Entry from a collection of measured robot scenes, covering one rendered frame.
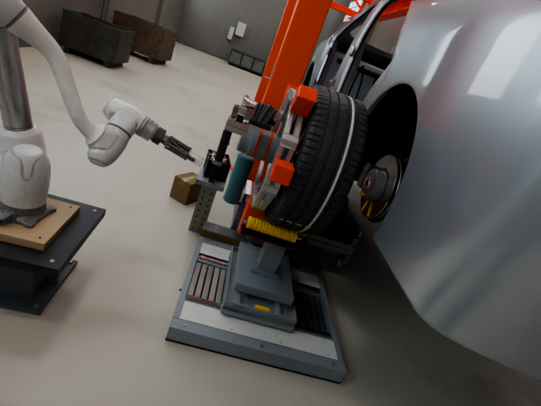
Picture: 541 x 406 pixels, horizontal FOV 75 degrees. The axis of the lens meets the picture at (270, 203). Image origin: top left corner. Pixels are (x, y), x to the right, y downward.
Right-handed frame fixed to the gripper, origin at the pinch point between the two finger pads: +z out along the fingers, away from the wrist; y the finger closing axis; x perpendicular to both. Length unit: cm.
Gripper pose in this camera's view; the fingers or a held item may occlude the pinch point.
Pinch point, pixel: (196, 158)
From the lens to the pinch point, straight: 163.1
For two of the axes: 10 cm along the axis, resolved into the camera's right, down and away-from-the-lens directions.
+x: -5.8, 7.6, 2.9
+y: -1.0, -4.2, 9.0
